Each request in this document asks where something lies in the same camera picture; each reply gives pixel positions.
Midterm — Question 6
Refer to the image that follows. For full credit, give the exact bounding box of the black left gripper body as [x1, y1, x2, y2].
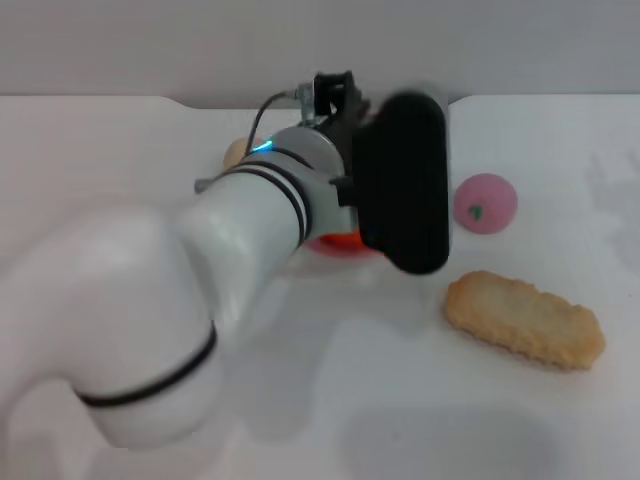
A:
[313, 71, 381, 154]

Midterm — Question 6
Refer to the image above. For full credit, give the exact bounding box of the pink toy peach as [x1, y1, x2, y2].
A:
[452, 172, 519, 235]

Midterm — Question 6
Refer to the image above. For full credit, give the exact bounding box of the long golden toast bread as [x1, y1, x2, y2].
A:
[440, 269, 608, 373]

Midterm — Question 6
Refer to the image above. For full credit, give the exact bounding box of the left arm cable with plug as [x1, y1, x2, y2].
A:
[193, 85, 316, 195]

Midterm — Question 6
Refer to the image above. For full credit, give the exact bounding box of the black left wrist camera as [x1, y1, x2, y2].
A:
[335, 88, 454, 276]

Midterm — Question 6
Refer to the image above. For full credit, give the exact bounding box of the orange toy fruit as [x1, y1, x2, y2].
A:
[307, 228, 381, 259]

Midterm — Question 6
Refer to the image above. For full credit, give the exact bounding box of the beige round bun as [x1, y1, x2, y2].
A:
[221, 136, 252, 172]

